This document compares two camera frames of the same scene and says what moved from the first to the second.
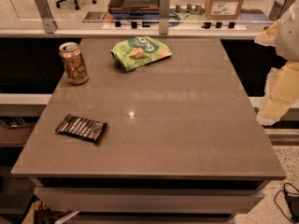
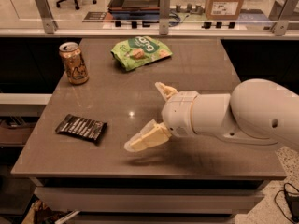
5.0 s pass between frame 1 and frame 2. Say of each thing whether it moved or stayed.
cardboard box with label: stayed
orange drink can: stayed
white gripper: moved
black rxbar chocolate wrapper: stayed
